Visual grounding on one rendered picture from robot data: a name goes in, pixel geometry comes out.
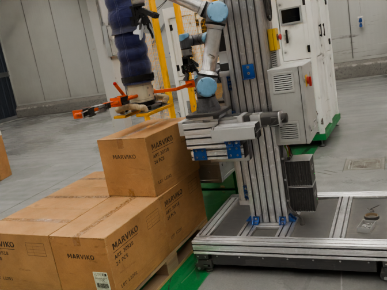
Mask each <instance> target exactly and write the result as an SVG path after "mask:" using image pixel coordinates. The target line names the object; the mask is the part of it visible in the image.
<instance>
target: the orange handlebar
mask: <svg viewBox="0 0 387 290"><path fill-rule="evenodd" d="M189 86H192V82H190V83H187V84H185V85H181V86H178V87H174V88H169V89H159V90H155V89H154V93H164V92H170V91H178V90H181V89H183V88H186V87H189ZM137 97H138V95H137V94H136V95H130V96H128V100H131V99H134V98H137ZM109 102H110V103H111V107H113V106H115V105H116V104H119V101H109ZM109 102H105V103H103V104H106V103H109ZM94 111H98V108H95V109H94ZM74 116H76V117H79V116H82V113H81V112H79V113H75V114H74Z"/></svg>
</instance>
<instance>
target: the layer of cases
mask: <svg viewBox="0 0 387 290"><path fill-rule="evenodd" d="M205 218H206V210H205V206H204V200H203V193H202V187H201V183H200V177H199V170H197V171H195V172H193V173H192V174H190V175H189V176H187V177H186V178H184V179H183V180H181V181H180V182H178V183H177V184H175V185H174V186H172V187H171V188H169V189H168V190H166V191H165V192H164V193H162V194H160V195H159V196H157V197H130V196H109V193H108V188H107V183H106V180H105V175H104V172H103V171H95V172H93V173H91V174H89V175H87V176H85V177H83V178H81V179H80V180H78V181H76V182H73V183H72V184H70V185H67V186H65V187H64V188H62V189H60V190H58V191H56V192H54V193H52V194H50V195H48V196H47V197H45V198H43V199H41V200H39V201H37V202H35V203H33V204H31V205H29V206H27V207H25V208H23V209H21V210H19V211H17V212H16V213H14V214H12V215H10V216H8V217H6V218H4V219H2V220H0V289H3V290H135V289H136V288H137V287H138V286H139V285H140V284H141V283H142V282H143V281H144V280H145V279H146V277H147V276H148V275H149V274H150V273H151V272H152V271H153V270H154V269H155V268H156V267H157V266H158V265H159V264H160V263H161V262H162V261H163V260H164V259H165V258H166V257H167V256H168V255H169V254H170V253H171V252H172V251H173V250H174V249H175V248H176V247H177V246H178V245H179V244H180V243H181V242H182V241H183V240H184V239H185V238H186V237H187V236H188V235H189V234H190V233H191V232H192V231H193V230H194V229H195V228H196V227H197V226H198V225H199V224H200V223H201V222H202V221H203V220H204V219H205Z"/></svg>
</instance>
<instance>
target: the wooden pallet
mask: <svg viewBox="0 0 387 290"><path fill-rule="evenodd" d="M207 222H208V221H207V217H206V218H205V219H204V220H203V221H202V222H201V223H200V224H199V225H198V226H197V227H196V228H195V229H194V230H193V231H192V232H191V233H190V234H189V235H188V236H187V237H186V238H185V239H184V240H183V241H182V242H181V243H180V244H179V245H178V246H177V247H176V248H175V249H174V250H173V251H172V252H171V253H170V254H169V255H168V256H167V257H166V258H165V259H164V260H163V261H162V262H161V263H160V264H159V265H158V266H157V267H156V268H155V269H154V270H153V271H152V272H151V273H150V274H149V275H148V276H147V277H146V279H145V280H144V281H143V282H142V283H141V284H140V285H139V286H138V287H137V288H136V289H135V290H140V289H141V288H142V287H143V285H144V284H145V283H146V282H147V281H148V280H149V279H150V278H151V277H152V276H153V275H154V274H155V273H156V275H155V276H154V277H153V278H152V279H151V280H150V281H149V282H148V284H147V285H146V286H145V287H144V288H143V289H142V290H160V289H161V288H162V287H163V285H164V284H165V283H166V282H167V281H168V280H169V279H170V278H171V277H172V276H173V274H174V273H175V272H176V271H177V270H178V268H179V267H180V266H181V265H182V264H183V263H184V262H185V261H186V260H187V258H188V257H189V256H190V255H191V254H192V253H193V249H192V243H191V241H192V240H193V239H194V237H196V235H197V234H198V233H199V232H200V230H201V229H202V228H203V227H204V226H205V225H206V224H207ZM189 238H190V240H189V241H188V242H187V243H186V244H185V245H184V246H183V247H182V248H181V249H180V250H179V251H178V252H176V251H177V250H178V249H179V248H180V247H181V246H182V245H183V244H184V243H185V242H186V241H187V240H188V239H189Z"/></svg>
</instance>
